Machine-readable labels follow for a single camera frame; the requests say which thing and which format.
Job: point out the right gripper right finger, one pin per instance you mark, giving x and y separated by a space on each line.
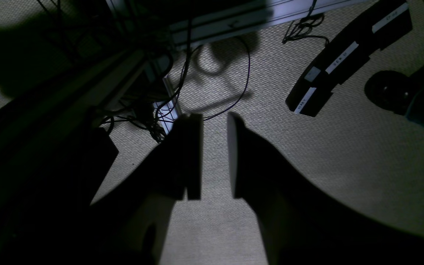
298 222

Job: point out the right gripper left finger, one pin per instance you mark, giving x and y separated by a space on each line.
129 225

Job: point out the aluminium frame profile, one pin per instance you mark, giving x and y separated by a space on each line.
189 24

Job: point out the black chair caster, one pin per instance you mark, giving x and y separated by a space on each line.
391 91

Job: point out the black curved labelled bar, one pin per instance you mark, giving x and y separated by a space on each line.
376 28

